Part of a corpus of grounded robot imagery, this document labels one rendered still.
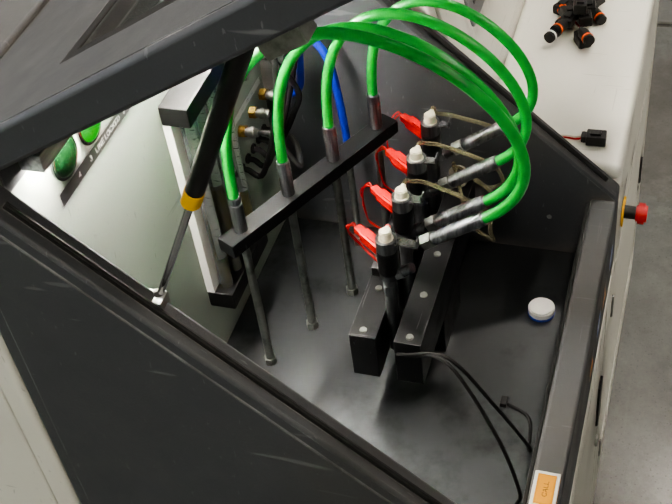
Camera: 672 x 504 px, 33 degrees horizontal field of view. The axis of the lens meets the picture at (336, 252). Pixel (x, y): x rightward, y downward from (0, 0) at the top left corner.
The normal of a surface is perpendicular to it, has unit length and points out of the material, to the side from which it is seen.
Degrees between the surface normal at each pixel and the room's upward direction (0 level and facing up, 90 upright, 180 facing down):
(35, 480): 90
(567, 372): 0
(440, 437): 0
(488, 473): 0
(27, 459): 90
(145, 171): 90
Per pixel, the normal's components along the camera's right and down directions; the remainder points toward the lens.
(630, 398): -0.11, -0.71
